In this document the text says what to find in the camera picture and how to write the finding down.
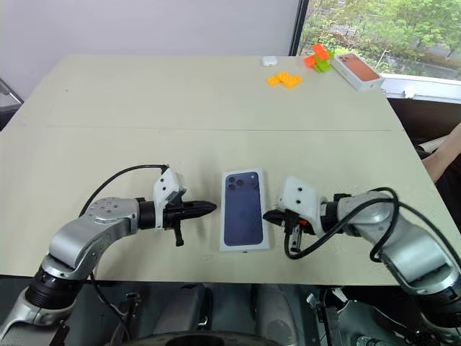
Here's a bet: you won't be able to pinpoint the dark chair frame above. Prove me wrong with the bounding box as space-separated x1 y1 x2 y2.
0 76 25 131

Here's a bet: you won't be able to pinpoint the white phone box lid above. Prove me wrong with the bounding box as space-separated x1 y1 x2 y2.
218 167 273 254

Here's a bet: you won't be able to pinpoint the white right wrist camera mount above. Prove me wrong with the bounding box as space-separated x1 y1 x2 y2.
276 176 327 237

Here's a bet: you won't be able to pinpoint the dark rounded shape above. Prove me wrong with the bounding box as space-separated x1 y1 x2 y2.
251 283 300 346

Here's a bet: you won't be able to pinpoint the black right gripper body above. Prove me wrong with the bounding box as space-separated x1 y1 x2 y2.
282 211 309 254

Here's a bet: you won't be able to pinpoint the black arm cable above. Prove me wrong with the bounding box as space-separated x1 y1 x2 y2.
77 163 171 219
282 187 403 263

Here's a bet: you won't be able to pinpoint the orange print phone box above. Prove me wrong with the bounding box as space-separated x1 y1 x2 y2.
330 53 386 92

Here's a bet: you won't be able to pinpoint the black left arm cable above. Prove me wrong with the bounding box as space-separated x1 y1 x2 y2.
77 163 171 219

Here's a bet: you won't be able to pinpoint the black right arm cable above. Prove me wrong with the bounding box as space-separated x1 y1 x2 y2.
282 187 403 263

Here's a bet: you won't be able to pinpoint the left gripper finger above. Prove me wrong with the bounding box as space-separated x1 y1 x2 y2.
184 200 218 211
184 207 218 219

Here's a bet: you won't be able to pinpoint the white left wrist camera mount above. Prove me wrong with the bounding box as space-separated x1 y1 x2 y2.
151 169 187 232

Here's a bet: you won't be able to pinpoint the yellow toy bricks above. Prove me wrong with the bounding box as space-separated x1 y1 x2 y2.
265 71 304 91

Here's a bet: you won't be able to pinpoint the black window frame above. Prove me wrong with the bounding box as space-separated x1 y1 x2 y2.
289 0 311 58

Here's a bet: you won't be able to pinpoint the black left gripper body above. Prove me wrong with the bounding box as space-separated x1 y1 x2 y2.
161 196 189 248

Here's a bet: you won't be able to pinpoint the white window sill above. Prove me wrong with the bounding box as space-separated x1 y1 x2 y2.
379 73 461 101

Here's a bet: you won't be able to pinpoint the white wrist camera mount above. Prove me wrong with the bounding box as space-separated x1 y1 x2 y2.
276 176 327 237
151 169 187 232

